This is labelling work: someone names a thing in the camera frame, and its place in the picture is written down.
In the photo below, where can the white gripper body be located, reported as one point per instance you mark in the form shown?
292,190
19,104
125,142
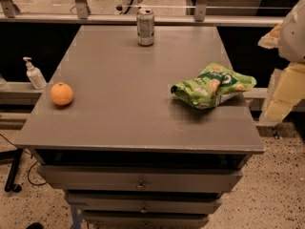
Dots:
294,37

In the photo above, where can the green chip bag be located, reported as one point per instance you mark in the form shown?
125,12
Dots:
213,86

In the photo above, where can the grey drawer cabinet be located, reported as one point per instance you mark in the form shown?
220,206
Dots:
126,151

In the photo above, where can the white pump dispenser bottle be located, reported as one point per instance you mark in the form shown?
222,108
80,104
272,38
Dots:
34,75

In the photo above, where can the orange fruit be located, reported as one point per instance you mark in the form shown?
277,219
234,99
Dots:
61,94

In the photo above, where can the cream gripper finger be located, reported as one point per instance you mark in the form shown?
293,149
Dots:
286,90
271,39

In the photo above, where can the black stand leg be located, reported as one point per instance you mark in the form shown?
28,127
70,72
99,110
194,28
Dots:
14,157

